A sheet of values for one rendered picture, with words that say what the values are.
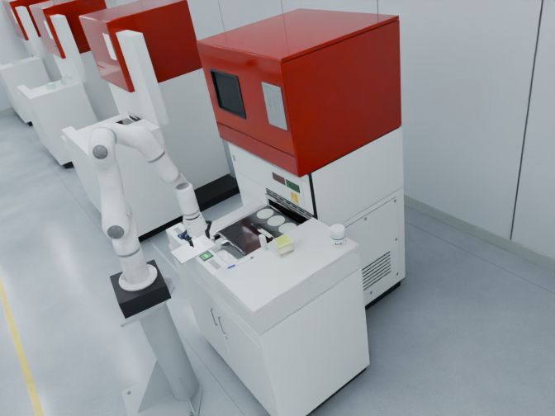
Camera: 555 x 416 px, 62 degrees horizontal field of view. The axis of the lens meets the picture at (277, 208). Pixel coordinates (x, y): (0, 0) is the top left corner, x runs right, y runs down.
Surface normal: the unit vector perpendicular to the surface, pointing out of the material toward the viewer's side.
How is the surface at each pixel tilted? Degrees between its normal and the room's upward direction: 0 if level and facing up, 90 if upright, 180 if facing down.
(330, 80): 90
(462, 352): 0
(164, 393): 90
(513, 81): 90
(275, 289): 0
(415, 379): 0
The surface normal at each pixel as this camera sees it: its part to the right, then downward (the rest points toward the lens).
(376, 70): 0.59, 0.36
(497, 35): -0.80, 0.43
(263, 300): -0.16, -0.83
